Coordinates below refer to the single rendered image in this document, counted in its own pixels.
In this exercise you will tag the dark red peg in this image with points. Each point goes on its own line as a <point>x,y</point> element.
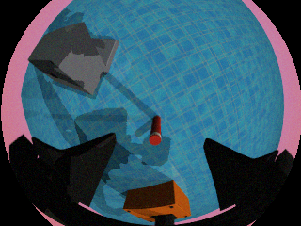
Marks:
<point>155,132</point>

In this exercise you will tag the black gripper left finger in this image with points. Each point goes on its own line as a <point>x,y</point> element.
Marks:
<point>80,167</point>

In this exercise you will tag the dark grey sloped panel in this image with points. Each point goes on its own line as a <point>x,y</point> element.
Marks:
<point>70,56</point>

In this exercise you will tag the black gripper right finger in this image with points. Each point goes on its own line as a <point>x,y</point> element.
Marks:
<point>233,172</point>

